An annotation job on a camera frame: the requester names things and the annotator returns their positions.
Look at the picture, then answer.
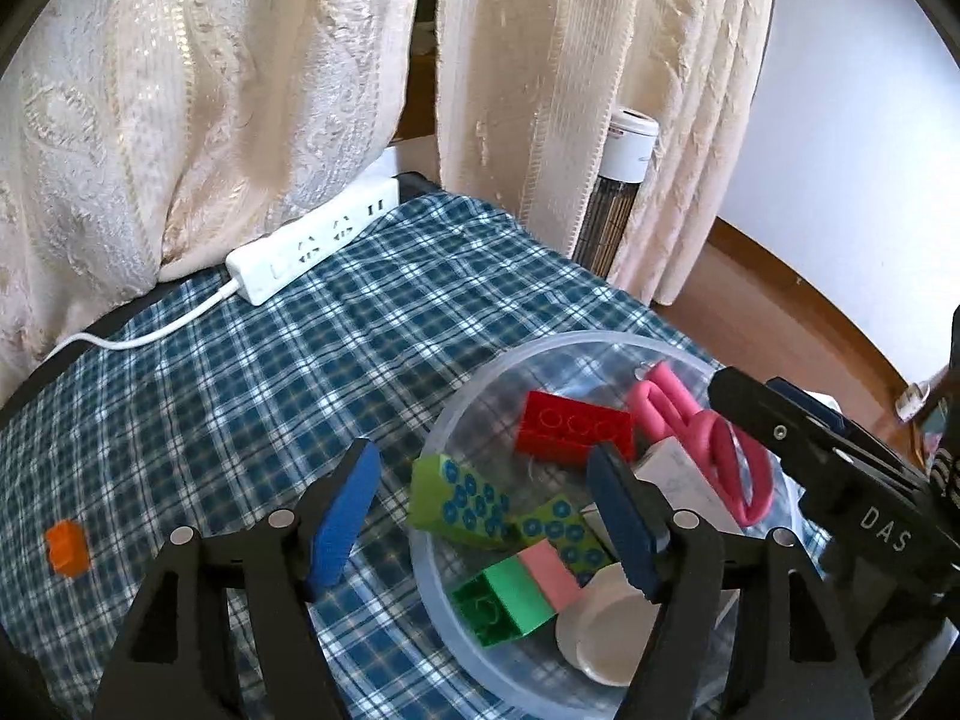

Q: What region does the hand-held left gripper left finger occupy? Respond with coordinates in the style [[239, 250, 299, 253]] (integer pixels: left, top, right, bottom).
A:
[[90, 437, 383, 720]]

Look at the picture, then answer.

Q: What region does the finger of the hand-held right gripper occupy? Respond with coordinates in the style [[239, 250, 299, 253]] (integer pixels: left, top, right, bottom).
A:
[[709, 366, 856, 482], [765, 379, 852, 440]]

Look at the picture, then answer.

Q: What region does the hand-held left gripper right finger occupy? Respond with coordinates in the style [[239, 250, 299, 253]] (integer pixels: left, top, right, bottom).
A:
[[586, 442, 875, 720]]

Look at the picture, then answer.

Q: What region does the green blue-dotted block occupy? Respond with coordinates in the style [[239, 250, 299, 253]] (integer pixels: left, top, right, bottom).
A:
[[514, 495, 620, 586], [409, 454, 511, 545]]

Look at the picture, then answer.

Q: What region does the pink foam hand grip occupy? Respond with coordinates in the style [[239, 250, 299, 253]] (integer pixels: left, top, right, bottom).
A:
[[679, 412, 775, 527], [626, 361, 710, 443]]

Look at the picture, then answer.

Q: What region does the white medicine box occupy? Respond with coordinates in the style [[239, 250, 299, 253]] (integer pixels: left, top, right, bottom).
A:
[[581, 439, 743, 541]]

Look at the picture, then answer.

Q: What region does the pink building block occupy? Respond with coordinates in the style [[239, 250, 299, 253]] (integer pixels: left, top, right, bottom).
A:
[[517, 544, 584, 612]]

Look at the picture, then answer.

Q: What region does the white plastic bottle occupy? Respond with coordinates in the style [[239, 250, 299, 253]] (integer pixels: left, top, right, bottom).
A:
[[555, 559, 740, 687]]

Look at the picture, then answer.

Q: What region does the red building block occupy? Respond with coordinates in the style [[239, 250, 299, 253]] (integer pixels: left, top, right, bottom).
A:
[[514, 390, 637, 464]]

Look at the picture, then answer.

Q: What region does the green building block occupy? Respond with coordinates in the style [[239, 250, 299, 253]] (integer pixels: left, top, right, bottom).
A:
[[450, 556, 557, 650]]

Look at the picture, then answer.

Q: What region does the clear plastic bowl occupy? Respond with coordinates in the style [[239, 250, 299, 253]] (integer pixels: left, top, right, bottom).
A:
[[409, 330, 833, 717]]

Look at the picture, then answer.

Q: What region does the orange building block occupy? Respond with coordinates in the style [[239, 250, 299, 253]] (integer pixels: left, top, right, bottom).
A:
[[43, 519, 92, 578]]

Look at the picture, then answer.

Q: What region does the blue plaid cloth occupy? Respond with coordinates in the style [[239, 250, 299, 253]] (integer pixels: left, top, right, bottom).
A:
[[0, 191, 833, 720]]

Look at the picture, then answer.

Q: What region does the white power strip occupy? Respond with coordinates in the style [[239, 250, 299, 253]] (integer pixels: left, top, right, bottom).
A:
[[225, 176, 400, 307]]

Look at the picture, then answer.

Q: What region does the white tower heater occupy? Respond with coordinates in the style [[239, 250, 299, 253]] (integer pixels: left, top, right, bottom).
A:
[[571, 109, 661, 282]]

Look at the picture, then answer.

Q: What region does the beige patterned curtain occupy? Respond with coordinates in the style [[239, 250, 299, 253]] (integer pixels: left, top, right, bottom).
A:
[[435, 0, 777, 308], [0, 0, 425, 398]]

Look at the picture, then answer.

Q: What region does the white power cable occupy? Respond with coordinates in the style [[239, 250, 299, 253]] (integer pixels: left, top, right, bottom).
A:
[[41, 277, 242, 368]]

